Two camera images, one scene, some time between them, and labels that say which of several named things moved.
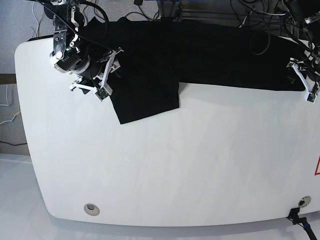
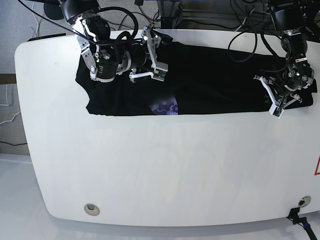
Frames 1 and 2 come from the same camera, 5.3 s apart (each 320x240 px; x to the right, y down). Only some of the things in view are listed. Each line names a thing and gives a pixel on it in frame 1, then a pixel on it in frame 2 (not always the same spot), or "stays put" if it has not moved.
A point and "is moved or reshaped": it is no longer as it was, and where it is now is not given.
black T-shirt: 153,57 is moved or reshaped
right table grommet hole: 304,201 stays put
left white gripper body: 111,66 to 155,65
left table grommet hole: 91,209 stays put
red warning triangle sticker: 315,172 stays put
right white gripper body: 298,66 to 283,101
